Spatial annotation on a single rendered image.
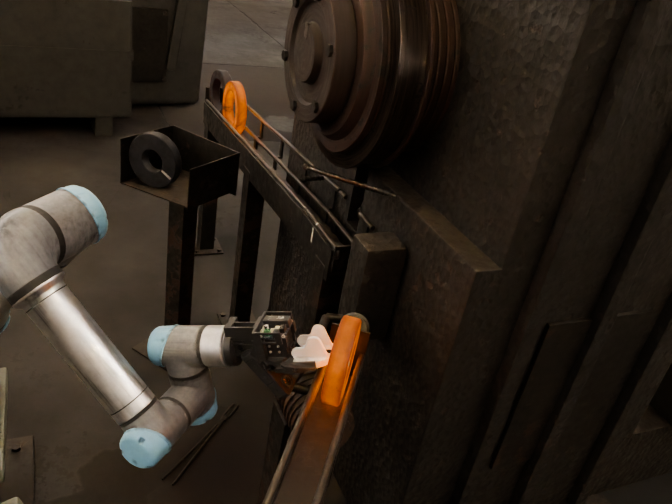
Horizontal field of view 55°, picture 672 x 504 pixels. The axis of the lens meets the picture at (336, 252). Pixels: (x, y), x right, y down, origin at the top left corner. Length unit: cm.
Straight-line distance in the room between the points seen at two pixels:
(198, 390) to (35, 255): 37
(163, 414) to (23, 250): 35
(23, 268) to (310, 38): 68
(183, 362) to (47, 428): 86
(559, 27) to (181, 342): 82
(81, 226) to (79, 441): 88
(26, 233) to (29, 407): 100
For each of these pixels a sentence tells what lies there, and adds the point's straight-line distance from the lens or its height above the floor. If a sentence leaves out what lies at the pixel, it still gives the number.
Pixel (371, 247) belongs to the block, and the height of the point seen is 80.
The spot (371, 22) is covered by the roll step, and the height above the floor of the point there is 121.
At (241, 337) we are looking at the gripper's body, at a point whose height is 71.
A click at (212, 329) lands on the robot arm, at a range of 117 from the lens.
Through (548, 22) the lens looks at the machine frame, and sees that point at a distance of 113.
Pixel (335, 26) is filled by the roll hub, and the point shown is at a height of 119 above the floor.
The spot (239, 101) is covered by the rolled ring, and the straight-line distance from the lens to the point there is 225.
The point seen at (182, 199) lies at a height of 61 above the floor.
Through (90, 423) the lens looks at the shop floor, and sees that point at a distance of 200.
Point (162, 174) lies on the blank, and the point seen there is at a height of 64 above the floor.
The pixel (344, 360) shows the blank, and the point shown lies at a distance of 106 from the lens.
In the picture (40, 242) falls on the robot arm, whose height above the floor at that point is 84.
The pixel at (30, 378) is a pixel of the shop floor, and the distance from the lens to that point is 217.
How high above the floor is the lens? 141
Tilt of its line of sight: 29 degrees down
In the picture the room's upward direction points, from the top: 11 degrees clockwise
